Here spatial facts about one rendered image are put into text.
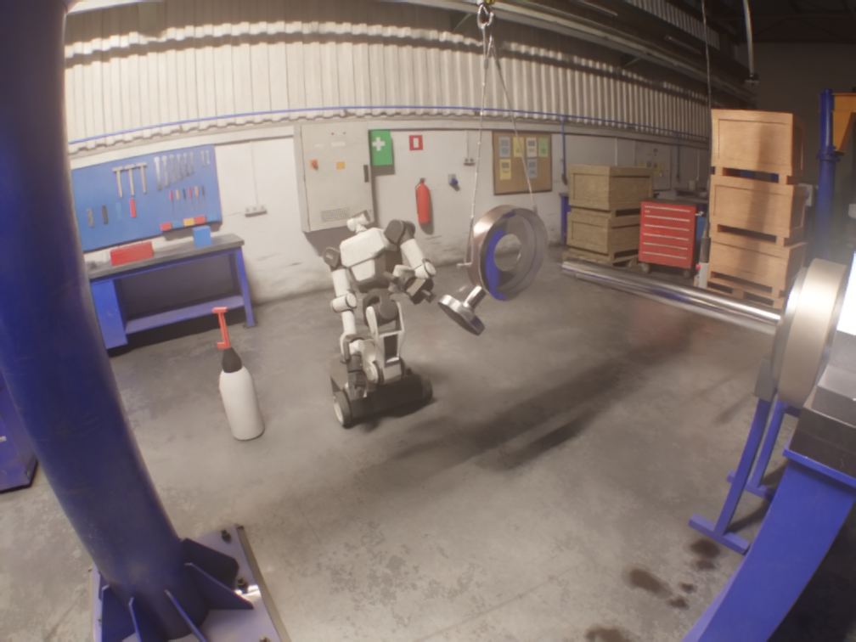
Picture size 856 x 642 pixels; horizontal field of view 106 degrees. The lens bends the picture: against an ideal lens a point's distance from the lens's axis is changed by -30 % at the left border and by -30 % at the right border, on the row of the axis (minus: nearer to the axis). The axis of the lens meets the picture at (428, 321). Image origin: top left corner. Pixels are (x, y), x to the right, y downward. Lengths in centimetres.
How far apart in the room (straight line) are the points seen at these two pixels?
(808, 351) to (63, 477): 183
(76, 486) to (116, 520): 16
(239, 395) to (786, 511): 247
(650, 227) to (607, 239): 59
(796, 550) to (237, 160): 526
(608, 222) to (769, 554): 517
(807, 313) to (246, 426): 260
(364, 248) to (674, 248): 440
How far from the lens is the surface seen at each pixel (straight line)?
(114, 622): 190
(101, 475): 139
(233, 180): 523
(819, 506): 105
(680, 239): 598
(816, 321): 110
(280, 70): 551
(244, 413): 271
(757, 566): 119
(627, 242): 635
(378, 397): 270
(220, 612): 188
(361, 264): 241
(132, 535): 151
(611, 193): 596
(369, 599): 182
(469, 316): 164
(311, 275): 555
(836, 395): 93
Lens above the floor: 146
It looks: 20 degrees down
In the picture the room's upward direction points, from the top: 3 degrees counter-clockwise
